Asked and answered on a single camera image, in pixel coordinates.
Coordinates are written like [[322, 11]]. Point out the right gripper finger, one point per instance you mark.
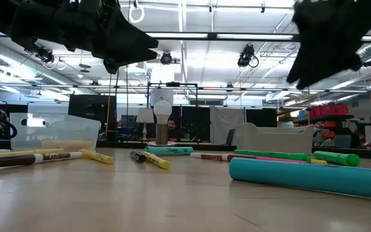
[[308, 61], [340, 61]]

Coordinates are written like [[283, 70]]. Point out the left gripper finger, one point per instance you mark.
[[130, 37], [114, 61]]

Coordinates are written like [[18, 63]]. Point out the green highlighter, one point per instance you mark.
[[337, 158], [269, 154]]

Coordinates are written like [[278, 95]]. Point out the yellow thin marker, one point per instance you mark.
[[319, 162], [158, 161], [18, 152], [98, 157]]

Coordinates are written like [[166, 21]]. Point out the pink highlighter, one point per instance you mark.
[[282, 160]]

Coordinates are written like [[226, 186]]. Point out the teal Sharpie highlighter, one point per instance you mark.
[[169, 150]]

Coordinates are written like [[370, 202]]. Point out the blue highlighter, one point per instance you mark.
[[301, 177]]

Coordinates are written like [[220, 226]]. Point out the brown white dry-erase marker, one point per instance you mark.
[[211, 157], [11, 160]]

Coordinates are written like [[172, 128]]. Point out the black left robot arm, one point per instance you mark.
[[11, 19]]

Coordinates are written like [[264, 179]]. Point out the black ceiling spotlight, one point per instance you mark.
[[166, 58], [45, 55], [246, 56], [370, 62]]

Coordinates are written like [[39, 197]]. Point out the shelf with red bins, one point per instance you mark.
[[330, 110]]

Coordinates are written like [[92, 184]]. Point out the black partition panel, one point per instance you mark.
[[192, 119], [262, 117], [89, 109]]

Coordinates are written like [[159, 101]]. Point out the white-shade table lamp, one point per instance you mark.
[[145, 115]]

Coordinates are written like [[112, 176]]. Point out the white bulb table lamp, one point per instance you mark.
[[162, 111]]

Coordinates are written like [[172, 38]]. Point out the clear plastic bin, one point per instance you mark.
[[76, 129]]

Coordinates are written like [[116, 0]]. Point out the black crossbeam with lights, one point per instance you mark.
[[212, 36]]

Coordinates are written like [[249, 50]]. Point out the grey plastic bin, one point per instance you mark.
[[275, 140]]

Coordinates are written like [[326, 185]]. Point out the white hanging cloth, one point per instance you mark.
[[224, 122]]

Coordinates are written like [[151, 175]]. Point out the black metal frame stand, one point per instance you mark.
[[172, 84]]

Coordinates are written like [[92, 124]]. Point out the silver air duct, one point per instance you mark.
[[11, 59]]

